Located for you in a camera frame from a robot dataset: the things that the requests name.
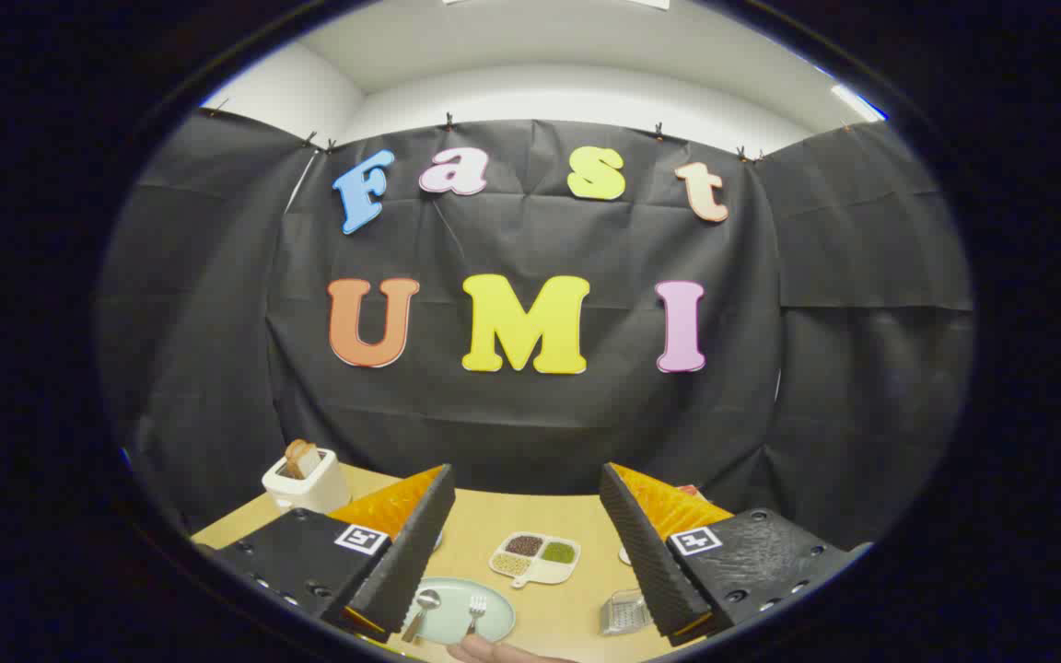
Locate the metal spoon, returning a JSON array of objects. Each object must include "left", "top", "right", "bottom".
[{"left": 402, "top": 589, "right": 442, "bottom": 643}]

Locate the pale green round plate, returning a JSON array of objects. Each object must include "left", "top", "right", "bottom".
[{"left": 399, "top": 577, "right": 516, "bottom": 646}]

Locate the toasted bread slice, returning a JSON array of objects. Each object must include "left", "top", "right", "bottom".
[{"left": 285, "top": 439, "right": 321, "bottom": 480}]

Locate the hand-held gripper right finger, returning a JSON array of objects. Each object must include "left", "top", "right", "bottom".
[{"left": 599, "top": 462, "right": 872, "bottom": 647}]

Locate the metal wire basket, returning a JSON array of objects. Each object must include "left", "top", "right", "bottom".
[{"left": 600, "top": 589, "right": 653, "bottom": 636}]

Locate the white divided dish with grains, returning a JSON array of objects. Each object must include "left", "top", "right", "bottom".
[{"left": 489, "top": 531, "right": 581, "bottom": 588}]

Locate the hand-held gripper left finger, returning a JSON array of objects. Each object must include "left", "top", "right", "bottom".
[{"left": 194, "top": 463, "right": 456, "bottom": 644}]

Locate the white toaster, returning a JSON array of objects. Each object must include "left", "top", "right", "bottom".
[{"left": 262, "top": 448, "right": 352, "bottom": 515}]

